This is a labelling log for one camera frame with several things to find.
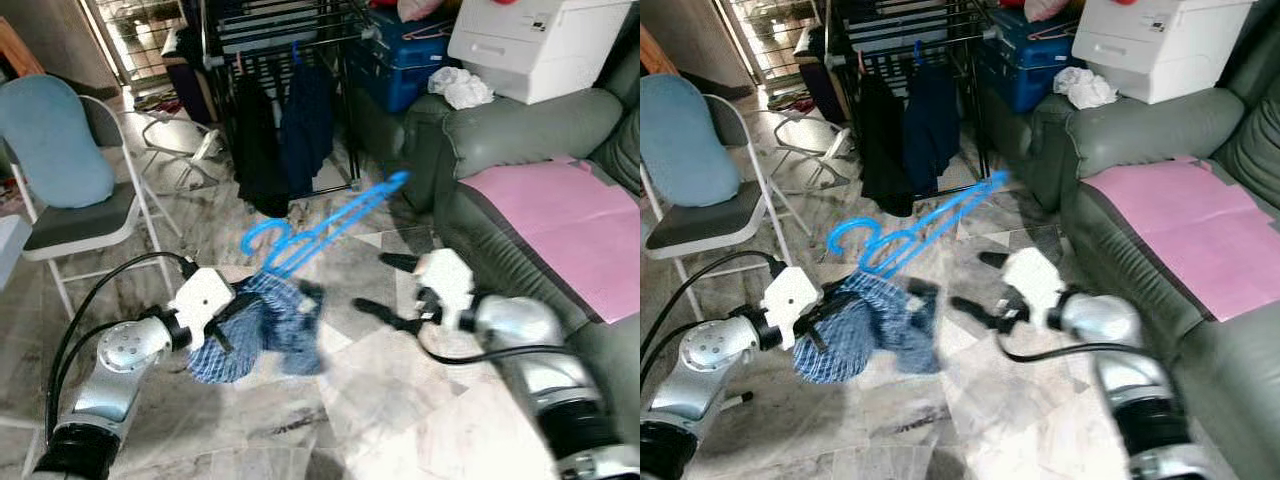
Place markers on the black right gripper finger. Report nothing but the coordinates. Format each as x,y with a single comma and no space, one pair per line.
385,314
400,262
994,260
978,312

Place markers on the blue plaid shirt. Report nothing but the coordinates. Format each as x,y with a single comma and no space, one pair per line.
265,330
875,330

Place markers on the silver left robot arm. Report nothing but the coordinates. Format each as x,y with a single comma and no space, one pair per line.
120,350
710,350

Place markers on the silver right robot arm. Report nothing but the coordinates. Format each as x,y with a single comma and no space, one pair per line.
540,350
1130,350

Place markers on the navy garment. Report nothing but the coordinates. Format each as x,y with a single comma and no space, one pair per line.
308,125
932,125

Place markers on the white grey folding chair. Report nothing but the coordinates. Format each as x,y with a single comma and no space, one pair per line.
700,225
85,225

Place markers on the black garment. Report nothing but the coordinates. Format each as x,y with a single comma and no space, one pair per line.
885,150
258,150

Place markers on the pink cushion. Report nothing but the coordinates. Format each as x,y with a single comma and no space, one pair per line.
560,225
1190,225

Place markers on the crumpled white cloth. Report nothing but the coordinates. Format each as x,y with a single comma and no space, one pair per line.
1087,88
462,88

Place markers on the green sofa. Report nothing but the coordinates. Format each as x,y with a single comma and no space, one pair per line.
1150,125
530,125

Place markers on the blue suitcase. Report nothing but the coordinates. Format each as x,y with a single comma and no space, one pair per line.
1025,70
400,70

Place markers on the red slippers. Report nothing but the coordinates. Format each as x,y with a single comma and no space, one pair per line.
787,100
152,100

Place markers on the light blue chair cushion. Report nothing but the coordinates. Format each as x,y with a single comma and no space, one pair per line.
685,140
55,140

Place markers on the dark purple suitcase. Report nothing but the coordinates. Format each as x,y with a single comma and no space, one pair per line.
820,75
188,75

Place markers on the black metal drying rack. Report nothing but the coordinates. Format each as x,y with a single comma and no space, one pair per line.
290,25
915,25

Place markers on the pink white pillow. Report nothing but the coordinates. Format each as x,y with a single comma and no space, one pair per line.
1045,9
420,9

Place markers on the white box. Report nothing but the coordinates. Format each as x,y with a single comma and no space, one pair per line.
540,45
1160,45

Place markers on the metal door grille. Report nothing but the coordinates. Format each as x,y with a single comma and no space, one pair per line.
775,35
145,35

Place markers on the brown wooden board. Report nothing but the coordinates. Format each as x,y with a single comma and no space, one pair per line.
18,55
650,55

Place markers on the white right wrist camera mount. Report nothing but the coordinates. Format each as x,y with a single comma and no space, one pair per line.
445,280
1035,280

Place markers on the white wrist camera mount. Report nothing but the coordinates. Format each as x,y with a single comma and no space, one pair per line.
790,300
200,300
1035,280
445,280

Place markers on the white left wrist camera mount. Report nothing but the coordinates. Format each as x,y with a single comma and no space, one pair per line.
790,300
200,300

